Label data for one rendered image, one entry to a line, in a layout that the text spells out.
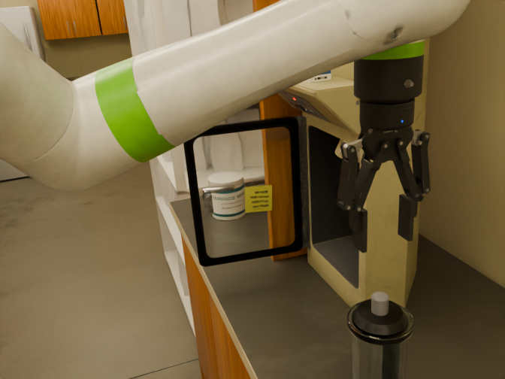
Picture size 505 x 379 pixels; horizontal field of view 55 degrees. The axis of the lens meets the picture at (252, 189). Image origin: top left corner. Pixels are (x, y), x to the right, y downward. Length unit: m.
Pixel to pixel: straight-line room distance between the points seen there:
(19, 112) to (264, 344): 0.83
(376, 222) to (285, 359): 0.36
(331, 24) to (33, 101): 0.30
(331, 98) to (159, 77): 0.50
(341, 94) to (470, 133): 0.56
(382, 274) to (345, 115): 0.40
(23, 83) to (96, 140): 0.10
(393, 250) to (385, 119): 0.53
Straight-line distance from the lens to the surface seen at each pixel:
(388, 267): 1.18
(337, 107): 0.97
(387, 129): 0.69
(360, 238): 0.75
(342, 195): 0.72
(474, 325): 1.27
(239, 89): 0.52
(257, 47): 0.51
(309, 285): 1.36
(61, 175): 0.57
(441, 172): 1.55
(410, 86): 0.67
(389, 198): 1.10
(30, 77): 0.50
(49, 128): 0.52
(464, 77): 1.44
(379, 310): 0.84
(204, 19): 2.18
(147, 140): 0.54
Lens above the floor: 1.68
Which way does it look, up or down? 21 degrees down
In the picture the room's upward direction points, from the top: 5 degrees counter-clockwise
